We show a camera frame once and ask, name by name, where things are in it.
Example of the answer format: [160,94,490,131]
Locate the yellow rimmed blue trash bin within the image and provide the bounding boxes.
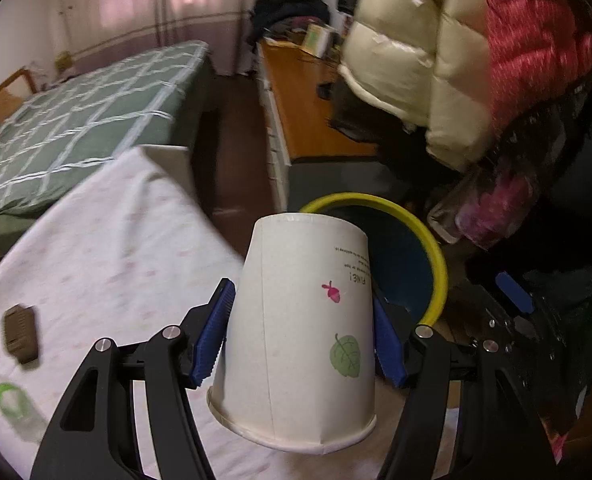
[298,192,448,331]

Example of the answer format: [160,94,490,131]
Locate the cream and pink puffer jacket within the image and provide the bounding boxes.
[337,0,592,171]

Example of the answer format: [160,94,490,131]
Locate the clear plastic bag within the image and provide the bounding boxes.
[426,160,542,251]

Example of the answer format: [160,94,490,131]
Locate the white leaf print paper cup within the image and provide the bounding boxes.
[207,212,378,456]

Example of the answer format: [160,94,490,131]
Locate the pink striped curtain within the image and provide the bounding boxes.
[26,0,257,76]

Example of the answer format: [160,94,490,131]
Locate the green plaid bed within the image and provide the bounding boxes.
[0,40,212,221]

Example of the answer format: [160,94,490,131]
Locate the dark cloth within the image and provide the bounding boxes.
[328,82,477,196]

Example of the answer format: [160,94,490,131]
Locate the wooden desk cabinet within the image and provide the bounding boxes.
[255,40,382,211]

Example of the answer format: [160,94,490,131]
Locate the brown rectangular block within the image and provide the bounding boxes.
[2,304,41,365]

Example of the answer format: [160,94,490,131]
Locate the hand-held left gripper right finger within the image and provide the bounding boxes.
[373,295,559,480]

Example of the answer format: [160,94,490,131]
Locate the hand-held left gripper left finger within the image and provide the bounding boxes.
[30,278,237,480]

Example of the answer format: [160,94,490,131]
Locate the wooden bed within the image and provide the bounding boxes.
[0,40,217,256]

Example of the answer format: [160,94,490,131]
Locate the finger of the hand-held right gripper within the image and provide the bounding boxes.
[495,271,533,315]

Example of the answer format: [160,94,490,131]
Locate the black clothes heap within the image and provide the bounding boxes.
[250,0,333,46]

